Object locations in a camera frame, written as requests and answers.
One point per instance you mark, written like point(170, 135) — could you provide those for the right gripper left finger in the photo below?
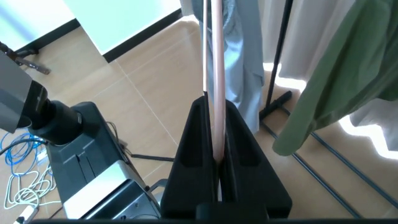
point(183, 193)

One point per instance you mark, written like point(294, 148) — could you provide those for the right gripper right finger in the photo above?
point(258, 186)

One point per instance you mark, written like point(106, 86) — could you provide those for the pink clothes hanger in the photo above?
point(218, 77)

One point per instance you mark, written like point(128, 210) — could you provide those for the pale grey shorts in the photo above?
point(242, 46)

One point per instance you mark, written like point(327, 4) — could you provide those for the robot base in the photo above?
point(87, 155)

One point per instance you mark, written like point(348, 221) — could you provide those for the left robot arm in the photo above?
point(56, 121)

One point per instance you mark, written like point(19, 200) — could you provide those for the black clothes rack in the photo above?
point(280, 46)

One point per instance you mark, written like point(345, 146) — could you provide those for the green long-sleeved shirt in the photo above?
point(342, 77)

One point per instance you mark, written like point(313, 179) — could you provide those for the white power strip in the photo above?
point(26, 214)

